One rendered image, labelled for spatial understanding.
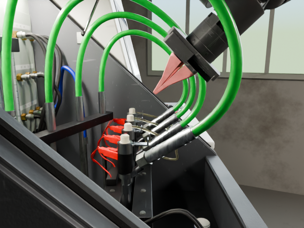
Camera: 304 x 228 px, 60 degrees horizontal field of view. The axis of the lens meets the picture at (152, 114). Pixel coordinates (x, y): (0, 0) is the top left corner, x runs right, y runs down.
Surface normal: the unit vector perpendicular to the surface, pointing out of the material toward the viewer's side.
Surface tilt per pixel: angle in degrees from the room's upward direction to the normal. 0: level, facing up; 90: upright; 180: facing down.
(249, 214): 0
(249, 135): 90
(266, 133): 90
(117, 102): 90
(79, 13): 90
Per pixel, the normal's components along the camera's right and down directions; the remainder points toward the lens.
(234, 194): 0.00, -0.97
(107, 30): 0.02, 0.22
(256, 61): -0.37, 0.21
